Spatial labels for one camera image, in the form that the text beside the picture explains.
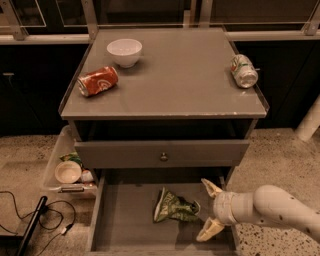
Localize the grey drawer cabinet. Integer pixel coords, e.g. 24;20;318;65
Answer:
60;28;268;179

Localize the small white bowl in bin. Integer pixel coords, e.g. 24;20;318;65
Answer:
55;161;82;184

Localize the black flat bar on floor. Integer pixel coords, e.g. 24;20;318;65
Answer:
15;196;47;256

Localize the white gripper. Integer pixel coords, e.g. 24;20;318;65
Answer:
196;178;237;242

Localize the open grey middle drawer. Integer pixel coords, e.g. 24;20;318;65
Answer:
85;168;240;256

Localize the red crushed soda can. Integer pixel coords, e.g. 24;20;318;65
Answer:
77;66;118;97

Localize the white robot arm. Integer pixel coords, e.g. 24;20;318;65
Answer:
197;128;320;242

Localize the white ceramic bowl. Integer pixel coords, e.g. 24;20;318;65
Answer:
107;39;142;68

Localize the clear plastic storage bin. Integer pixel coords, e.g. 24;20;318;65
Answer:
42;126;97;198

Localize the small red white item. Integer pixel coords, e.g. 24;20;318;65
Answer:
81;170;94;183

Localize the grey top drawer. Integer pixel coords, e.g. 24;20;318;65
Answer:
74;140;249;169

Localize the green white soda can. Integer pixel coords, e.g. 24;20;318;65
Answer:
230;54;258;89

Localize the round brass drawer knob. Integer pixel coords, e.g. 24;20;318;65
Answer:
160;152;168;162

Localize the green jalapeno chip bag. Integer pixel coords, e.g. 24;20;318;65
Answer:
153;187;201;223

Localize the metal railing frame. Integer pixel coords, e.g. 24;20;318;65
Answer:
0;0;320;45

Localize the green snack bag in bin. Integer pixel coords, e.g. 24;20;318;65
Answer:
60;152;83;166

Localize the black cable on floor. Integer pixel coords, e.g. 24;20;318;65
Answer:
0;190;77;256

